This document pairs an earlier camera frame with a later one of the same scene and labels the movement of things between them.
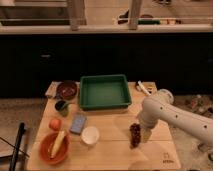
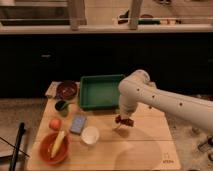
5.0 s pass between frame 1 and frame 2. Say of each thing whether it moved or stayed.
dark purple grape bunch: moved
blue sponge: stayed
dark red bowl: stayed
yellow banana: stayed
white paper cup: stayed
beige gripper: moved
